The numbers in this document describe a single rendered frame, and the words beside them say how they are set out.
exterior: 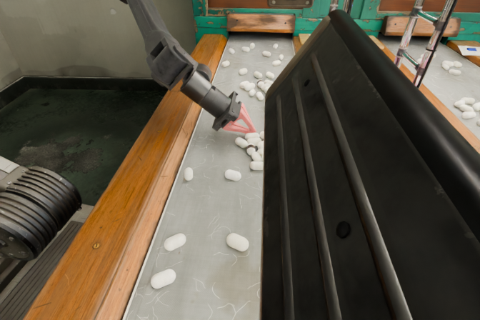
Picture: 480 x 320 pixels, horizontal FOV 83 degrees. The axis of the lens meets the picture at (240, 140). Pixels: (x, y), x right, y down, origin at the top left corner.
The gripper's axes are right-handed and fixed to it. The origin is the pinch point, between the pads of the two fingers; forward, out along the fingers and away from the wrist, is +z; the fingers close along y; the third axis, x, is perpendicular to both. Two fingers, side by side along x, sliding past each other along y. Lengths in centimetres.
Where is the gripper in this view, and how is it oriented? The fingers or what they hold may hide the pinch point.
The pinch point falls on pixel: (251, 131)
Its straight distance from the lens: 67.5
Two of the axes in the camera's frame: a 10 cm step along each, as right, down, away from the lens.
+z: 7.5, 5.7, 3.3
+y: 0.9, -5.9, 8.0
